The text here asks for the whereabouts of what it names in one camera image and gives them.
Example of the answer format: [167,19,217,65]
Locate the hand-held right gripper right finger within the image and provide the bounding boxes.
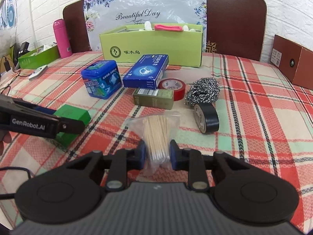
[169,139,250,192]

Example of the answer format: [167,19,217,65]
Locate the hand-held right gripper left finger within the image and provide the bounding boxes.
[66,141,147,192]

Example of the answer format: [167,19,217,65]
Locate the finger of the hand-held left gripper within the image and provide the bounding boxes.
[58,117,86,136]
[33,106,57,116]

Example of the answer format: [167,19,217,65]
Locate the bag of cotton swabs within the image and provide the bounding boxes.
[125,113,182,175]

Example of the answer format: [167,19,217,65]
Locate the blue gum container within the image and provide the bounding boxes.
[81,60,122,100]

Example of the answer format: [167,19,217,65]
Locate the steel wool scrubber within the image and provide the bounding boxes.
[184,77,220,107]

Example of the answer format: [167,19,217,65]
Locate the blue medicine box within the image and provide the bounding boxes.
[122,54,169,89]

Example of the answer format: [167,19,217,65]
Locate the light green cardboard box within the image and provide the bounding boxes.
[99,24,203,68]

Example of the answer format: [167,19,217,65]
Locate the person's left hand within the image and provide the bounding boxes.
[0,130,12,156]

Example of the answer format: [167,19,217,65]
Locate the white round-button device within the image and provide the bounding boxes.
[28,65,48,80]

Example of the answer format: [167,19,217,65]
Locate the black tape roll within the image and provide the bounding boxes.
[194,103,220,135]

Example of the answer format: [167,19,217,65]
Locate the dark green cardboard box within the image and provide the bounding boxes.
[18,44,60,69]

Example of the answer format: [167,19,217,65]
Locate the olive green small box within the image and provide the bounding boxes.
[132,88,175,110]

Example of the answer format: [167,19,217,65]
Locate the red tape roll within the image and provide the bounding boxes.
[158,78,186,101]

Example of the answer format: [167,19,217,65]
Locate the pink thermos bottle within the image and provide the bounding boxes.
[53,19,73,59]

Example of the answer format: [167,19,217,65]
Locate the red plaid bedsheet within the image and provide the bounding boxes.
[0,51,313,230]

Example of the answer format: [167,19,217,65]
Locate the brown wooden headboard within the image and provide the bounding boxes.
[63,0,267,62]

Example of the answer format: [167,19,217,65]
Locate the floral printed plastic bag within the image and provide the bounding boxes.
[83,0,208,53]

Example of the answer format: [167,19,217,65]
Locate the brown cardboard box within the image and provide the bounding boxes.
[270,34,313,90]

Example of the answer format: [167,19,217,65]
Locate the black cable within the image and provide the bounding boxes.
[0,167,33,199]

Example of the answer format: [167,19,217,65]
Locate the wall poster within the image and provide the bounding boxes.
[0,0,17,30]

